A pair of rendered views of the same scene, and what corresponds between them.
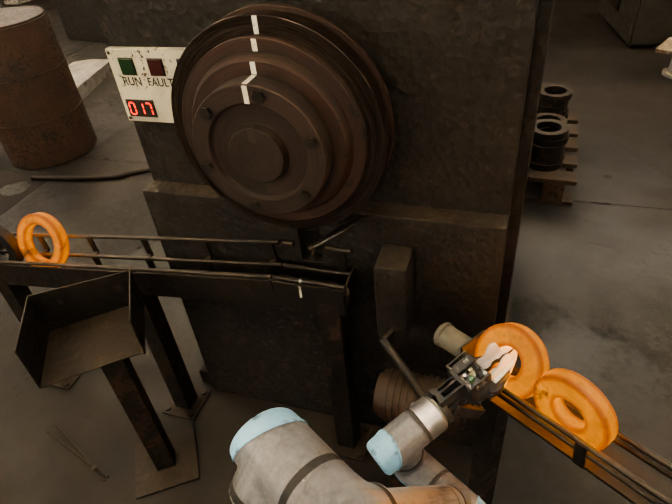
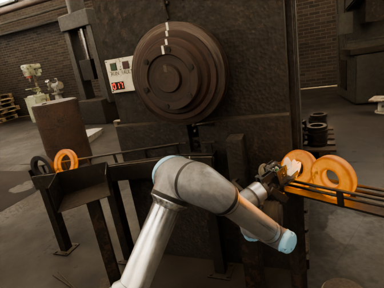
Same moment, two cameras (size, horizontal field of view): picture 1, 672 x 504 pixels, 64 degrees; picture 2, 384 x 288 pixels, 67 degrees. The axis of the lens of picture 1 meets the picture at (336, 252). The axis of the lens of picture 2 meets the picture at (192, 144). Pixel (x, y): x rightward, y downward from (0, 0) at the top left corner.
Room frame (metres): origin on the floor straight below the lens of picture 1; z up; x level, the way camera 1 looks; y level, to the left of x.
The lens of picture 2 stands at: (-0.35, 0.03, 1.20)
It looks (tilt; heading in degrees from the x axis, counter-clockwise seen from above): 17 degrees down; 2
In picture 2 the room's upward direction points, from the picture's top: 9 degrees counter-clockwise
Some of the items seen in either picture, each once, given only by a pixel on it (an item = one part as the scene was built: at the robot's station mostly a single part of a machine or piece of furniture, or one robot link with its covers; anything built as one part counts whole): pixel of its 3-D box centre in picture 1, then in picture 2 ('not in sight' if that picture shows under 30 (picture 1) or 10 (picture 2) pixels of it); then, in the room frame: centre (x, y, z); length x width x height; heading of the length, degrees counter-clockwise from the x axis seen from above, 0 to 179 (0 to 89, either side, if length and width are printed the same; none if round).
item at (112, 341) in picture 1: (124, 396); (98, 234); (1.01, 0.66, 0.36); 0.26 x 0.20 x 0.72; 103
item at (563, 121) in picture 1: (466, 123); (275, 131); (2.81, -0.82, 0.22); 1.20 x 0.81 x 0.44; 66
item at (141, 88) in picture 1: (164, 86); (128, 74); (1.28, 0.36, 1.15); 0.26 x 0.02 x 0.18; 68
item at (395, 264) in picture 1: (395, 292); (238, 159); (0.98, -0.14, 0.68); 0.11 x 0.08 x 0.24; 158
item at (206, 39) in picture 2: (280, 128); (178, 75); (1.05, 0.09, 1.11); 0.47 x 0.06 x 0.47; 68
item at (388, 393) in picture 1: (420, 446); (260, 251); (0.81, -0.17, 0.27); 0.22 x 0.13 x 0.53; 68
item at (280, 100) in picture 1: (261, 150); (170, 78); (0.96, 0.12, 1.11); 0.28 x 0.06 x 0.28; 68
